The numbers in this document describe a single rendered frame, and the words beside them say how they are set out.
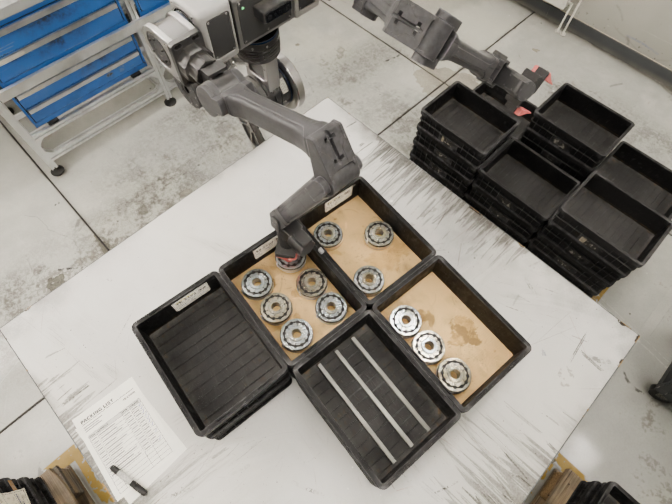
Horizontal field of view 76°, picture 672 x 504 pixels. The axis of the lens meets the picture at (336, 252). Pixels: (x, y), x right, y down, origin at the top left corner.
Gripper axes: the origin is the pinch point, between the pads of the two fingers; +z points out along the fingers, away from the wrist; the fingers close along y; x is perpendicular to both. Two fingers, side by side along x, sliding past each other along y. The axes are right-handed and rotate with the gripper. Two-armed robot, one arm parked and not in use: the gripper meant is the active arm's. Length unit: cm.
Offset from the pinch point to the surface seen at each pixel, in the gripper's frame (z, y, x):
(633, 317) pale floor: 88, 32, -173
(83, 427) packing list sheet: 19, -61, 56
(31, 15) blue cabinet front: 4, 106, 143
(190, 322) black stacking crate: 6.4, -26.1, 28.1
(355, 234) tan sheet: 5.9, 14.0, -20.8
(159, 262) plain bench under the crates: 19, -2, 51
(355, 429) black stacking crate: 6, -50, -29
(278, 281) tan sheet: 6.1, -7.9, 2.9
